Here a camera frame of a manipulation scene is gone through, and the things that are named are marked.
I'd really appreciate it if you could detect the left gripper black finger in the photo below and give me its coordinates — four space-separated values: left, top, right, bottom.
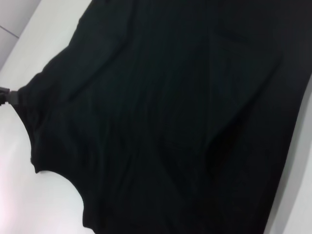
0 86 20 107

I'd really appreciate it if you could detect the black t-shirt with FREE print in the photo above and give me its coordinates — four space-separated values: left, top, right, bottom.
17 0 312 234

